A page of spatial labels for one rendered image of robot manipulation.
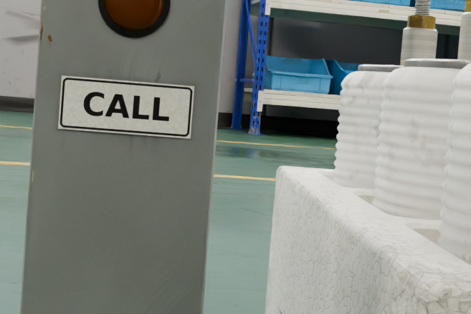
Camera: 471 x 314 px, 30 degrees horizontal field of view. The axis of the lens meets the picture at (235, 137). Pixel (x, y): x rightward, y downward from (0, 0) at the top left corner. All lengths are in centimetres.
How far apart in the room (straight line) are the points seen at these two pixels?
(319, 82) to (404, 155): 459
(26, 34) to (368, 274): 524
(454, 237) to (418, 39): 26
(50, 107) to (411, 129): 18
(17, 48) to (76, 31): 521
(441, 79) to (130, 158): 16
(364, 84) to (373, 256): 23
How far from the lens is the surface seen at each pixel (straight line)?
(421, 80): 43
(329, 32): 578
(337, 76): 518
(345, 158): 56
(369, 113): 54
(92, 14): 34
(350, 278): 37
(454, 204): 34
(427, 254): 32
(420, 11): 58
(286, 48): 570
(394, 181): 44
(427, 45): 57
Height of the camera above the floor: 23
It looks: 3 degrees down
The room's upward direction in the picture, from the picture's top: 5 degrees clockwise
